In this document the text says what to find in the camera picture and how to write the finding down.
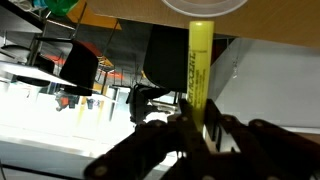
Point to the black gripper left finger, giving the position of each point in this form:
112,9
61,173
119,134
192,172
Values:
135,156

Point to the green bin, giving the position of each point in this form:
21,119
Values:
61,7

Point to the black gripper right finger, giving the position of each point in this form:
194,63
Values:
270,151

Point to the yellow highlighter marker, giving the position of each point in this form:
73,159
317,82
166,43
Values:
199,62

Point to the clear plastic cup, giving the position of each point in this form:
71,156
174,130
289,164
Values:
204,8

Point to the black chair near table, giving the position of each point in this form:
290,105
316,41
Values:
166,60

